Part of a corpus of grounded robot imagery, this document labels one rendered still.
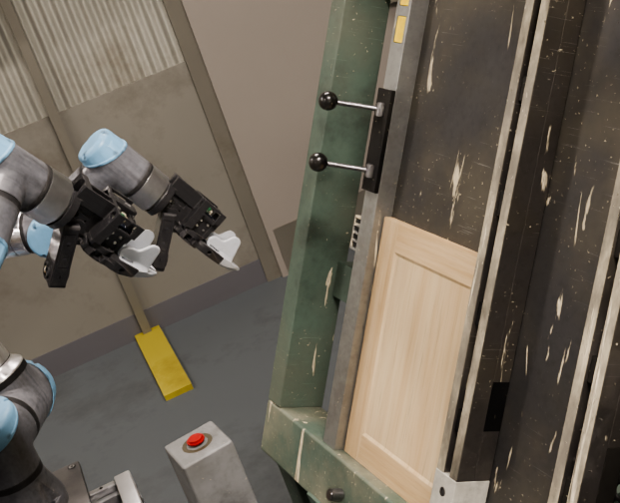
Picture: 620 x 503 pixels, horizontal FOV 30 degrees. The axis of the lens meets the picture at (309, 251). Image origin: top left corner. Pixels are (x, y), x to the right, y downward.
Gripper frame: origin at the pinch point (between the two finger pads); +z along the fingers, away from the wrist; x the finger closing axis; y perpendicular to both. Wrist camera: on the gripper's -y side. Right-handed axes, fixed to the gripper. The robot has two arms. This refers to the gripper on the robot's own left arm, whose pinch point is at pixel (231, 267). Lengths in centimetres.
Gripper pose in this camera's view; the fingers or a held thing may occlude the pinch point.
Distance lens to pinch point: 213.1
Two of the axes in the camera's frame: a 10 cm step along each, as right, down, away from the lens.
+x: -3.0, -3.1, 9.0
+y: 6.6, -7.5, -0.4
